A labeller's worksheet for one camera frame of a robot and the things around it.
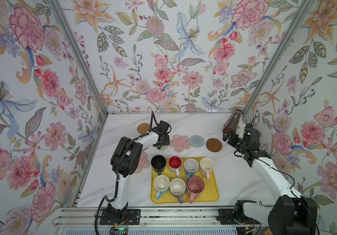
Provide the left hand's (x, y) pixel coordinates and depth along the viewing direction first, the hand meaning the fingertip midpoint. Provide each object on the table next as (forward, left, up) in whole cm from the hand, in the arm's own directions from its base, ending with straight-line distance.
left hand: (166, 142), depth 102 cm
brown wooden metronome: (+9, -46, +9) cm, 48 cm away
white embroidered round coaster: (-3, +3, -1) cm, 4 cm away
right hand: (-7, -37, +16) cm, 41 cm away
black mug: (-19, +5, +6) cm, 21 cm away
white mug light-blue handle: (-28, +3, -1) cm, 29 cm away
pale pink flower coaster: (-15, +14, -1) cm, 21 cm away
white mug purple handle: (-30, -6, -1) cm, 31 cm away
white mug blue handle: (-19, -14, +3) cm, 24 cm away
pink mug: (-30, -16, +1) cm, 34 cm away
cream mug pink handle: (-20, -23, +5) cm, 31 cm away
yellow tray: (-34, -24, 0) cm, 41 cm away
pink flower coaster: (0, -9, -1) cm, 9 cm away
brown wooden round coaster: (-2, -33, -1) cm, 33 cm away
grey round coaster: (+1, -21, -1) cm, 21 cm away
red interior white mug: (-16, -5, 0) cm, 17 cm away
